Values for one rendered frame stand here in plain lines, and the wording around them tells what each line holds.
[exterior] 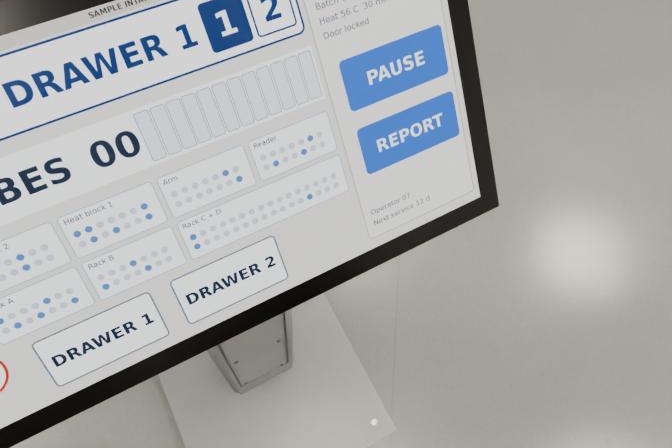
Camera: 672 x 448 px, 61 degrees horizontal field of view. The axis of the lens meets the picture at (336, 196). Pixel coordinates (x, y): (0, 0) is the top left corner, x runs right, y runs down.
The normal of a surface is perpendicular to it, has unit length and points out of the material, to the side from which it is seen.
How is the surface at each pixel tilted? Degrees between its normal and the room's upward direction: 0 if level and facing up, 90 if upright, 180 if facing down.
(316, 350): 5
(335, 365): 5
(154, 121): 50
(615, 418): 0
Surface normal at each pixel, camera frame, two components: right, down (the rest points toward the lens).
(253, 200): 0.40, 0.32
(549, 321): 0.06, -0.46
